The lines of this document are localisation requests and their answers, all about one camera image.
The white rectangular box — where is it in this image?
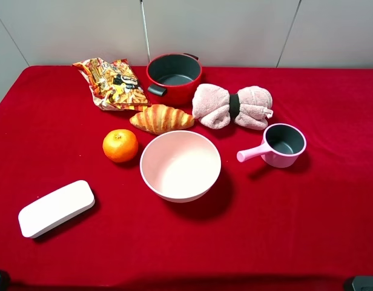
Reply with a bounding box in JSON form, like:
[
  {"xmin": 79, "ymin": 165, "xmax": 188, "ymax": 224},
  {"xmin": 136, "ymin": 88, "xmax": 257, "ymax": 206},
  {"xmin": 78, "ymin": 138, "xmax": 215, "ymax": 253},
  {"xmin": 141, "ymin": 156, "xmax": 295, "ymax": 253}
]
[{"xmin": 18, "ymin": 180, "xmax": 95, "ymax": 238}]

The pink bowl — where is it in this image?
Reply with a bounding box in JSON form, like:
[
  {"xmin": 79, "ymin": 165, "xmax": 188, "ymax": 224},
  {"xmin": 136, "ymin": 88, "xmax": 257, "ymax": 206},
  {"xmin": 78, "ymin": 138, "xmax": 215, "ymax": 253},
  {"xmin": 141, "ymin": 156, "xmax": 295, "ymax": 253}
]
[{"xmin": 140, "ymin": 130, "xmax": 222, "ymax": 203}]

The croissant bread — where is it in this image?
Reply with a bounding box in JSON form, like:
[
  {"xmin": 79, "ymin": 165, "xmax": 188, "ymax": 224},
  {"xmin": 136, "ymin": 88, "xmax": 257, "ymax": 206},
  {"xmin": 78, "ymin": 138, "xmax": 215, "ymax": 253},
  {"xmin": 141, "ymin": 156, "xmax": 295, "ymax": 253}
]
[{"xmin": 130, "ymin": 104, "xmax": 194, "ymax": 135}]

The pink rolled towel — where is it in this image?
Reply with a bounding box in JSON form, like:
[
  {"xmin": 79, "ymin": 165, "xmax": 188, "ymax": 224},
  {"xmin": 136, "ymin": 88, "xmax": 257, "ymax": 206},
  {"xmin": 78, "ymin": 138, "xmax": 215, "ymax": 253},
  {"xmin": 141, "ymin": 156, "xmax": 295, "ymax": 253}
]
[{"xmin": 192, "ymin": 84, "xmax": 273, "ymax": 130}]

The orange mandarin fruit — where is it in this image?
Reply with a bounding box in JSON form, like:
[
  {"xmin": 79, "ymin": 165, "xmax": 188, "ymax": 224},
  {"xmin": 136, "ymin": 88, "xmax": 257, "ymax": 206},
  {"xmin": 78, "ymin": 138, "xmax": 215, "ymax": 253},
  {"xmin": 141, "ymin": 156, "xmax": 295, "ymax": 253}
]
[{"xmin": 102, "ymin": 129, "xmax": 139, "ymax": 163}]

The red cooking pot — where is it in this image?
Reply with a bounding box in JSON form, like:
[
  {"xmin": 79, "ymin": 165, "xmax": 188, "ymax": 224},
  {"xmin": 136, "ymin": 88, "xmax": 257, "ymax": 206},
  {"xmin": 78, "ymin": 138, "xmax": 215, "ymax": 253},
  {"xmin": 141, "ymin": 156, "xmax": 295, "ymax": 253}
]
[{"xmin": 146, "ymin": 53, "xmax": 203, "ymax": 106}]

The red table cloth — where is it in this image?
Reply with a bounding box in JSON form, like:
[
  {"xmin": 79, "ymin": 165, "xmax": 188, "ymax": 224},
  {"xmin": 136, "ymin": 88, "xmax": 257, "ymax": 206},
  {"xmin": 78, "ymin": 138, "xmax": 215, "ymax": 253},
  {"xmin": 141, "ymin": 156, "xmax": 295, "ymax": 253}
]
[{"xmin": 0, "ymin": 66, "xmax": 373, "ymax": 290}]

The orange snack bag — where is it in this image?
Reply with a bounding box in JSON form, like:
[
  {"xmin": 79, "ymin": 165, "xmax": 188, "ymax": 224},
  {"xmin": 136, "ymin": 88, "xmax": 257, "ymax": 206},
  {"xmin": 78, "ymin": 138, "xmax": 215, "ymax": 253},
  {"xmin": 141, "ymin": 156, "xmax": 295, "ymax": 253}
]
[{"xmin": 73, "ymin": 58, "xmax": 151, "ymax": 112}]

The black base corner right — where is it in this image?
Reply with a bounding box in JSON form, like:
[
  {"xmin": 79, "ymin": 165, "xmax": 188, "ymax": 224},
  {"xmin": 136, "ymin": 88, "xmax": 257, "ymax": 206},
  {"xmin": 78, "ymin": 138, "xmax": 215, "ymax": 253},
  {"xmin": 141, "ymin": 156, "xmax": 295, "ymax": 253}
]
[{"xmin": 343, "ymin": 276, "xmax": 373, "ymax": 291}]

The pink saucepan with handle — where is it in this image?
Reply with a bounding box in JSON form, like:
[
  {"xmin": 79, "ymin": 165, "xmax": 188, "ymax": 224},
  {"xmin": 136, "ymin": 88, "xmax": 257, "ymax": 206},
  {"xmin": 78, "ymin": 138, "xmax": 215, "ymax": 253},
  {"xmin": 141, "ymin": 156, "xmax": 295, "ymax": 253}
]
[{"xmin": 236, "ymin": 123, "xmax": 307, "ymax": 169}]

